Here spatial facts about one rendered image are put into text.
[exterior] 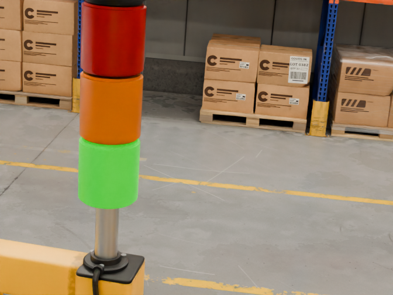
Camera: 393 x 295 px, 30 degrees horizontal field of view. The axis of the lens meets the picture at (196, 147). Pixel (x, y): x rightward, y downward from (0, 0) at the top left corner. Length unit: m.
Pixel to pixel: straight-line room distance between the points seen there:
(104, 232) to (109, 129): 0.10
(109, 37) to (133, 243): 4.86
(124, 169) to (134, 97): 0.06
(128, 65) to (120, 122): 0.05
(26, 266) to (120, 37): 0.22
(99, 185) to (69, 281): 0.10
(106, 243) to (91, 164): 0.08
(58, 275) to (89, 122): 0.15
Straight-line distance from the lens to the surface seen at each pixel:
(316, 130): 8.22
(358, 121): 8.31
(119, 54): 0.56
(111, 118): 0.57
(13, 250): 0.67
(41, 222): 5.72
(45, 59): 8.56
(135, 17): 0.56
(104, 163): 0.59
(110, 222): 0.62
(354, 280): 5.23
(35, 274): 0.66
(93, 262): 0.64
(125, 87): 0.57
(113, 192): 0.60
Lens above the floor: 2.40
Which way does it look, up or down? 19 degrees down
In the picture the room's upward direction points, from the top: 4 degrees clockwise
